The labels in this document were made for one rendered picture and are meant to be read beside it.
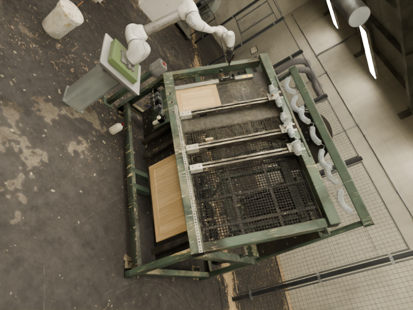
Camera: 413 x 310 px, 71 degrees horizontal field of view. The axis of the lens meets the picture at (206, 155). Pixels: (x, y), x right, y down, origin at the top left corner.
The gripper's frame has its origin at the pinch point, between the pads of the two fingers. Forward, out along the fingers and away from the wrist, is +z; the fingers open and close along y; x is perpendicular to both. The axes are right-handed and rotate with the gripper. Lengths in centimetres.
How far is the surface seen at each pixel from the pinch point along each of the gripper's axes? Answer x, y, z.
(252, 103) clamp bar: 60, -13, 9
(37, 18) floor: -68, 207, -48
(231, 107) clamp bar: 60, 11, 9
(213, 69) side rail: -7.0, 17.9, 13.5
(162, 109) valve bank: 44, 87, 12
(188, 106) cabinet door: 43, 57, 14
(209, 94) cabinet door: 31.3, 30.2, 14.0
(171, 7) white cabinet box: -326, 47, 124
